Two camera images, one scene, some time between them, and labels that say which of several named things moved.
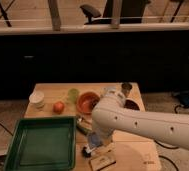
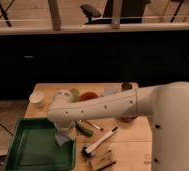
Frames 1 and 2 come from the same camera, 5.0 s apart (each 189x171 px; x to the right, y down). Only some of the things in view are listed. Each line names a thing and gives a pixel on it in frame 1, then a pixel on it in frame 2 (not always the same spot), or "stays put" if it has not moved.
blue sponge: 95,139 → 61,139
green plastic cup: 73,96 stays put
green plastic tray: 42,144 stays put
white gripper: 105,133 → 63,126
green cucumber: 83,129 stays put
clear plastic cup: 110,91 stays put
